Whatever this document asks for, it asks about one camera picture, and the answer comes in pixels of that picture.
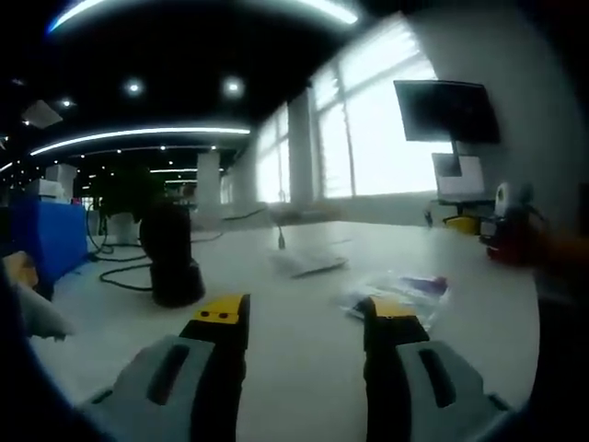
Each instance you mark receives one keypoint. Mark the white table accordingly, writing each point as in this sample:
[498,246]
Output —
[303,322]

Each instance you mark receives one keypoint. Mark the black wall monitor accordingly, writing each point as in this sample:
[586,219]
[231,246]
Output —
[446,110]

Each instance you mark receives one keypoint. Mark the clear white sheet goods packet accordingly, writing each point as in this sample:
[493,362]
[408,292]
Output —
[308,264]

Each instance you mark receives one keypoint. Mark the grey cloth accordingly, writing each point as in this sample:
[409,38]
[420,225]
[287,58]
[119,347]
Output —
[43,313]

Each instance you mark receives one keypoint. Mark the black metal desk stand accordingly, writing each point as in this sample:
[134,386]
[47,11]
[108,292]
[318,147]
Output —
[460,201]

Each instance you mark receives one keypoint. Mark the potted green plant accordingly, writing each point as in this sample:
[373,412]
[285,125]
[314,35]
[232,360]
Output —
[126,230]

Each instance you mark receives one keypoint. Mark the blue plastic box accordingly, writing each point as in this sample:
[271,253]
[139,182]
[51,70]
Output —
[50,244]

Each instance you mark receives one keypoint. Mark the black barcode scanner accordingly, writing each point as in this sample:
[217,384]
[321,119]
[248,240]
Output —
[170,258]

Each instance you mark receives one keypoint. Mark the ceiling spotlights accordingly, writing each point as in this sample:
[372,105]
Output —
[232,86]

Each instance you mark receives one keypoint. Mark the white display screen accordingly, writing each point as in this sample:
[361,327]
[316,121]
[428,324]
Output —
[469,182]

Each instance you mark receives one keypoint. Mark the narrow bright window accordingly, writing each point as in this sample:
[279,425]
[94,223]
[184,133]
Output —
[269,175]

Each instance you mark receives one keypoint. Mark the curved ceiling light strip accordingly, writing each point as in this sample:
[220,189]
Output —
[5,166]
[184,131]

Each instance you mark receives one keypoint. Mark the white box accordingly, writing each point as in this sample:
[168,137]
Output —
[55,189]

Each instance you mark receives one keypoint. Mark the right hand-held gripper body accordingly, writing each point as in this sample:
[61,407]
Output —
[504,195]

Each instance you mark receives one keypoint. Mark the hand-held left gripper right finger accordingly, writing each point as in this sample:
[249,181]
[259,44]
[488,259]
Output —
[386,391]

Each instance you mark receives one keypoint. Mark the clear purple sheet goods packet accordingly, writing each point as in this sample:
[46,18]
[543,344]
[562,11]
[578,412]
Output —
[414,290]

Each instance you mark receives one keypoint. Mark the person's right hand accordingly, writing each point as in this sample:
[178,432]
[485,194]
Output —
[511,244]

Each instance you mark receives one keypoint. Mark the ceiling air vent panel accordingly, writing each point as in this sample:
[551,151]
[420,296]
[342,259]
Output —
[42,112]

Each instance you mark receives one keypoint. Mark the pale yellow bag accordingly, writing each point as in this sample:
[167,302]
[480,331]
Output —
[23,267]

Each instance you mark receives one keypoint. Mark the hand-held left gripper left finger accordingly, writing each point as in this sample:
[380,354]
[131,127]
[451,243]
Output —
[221,368]

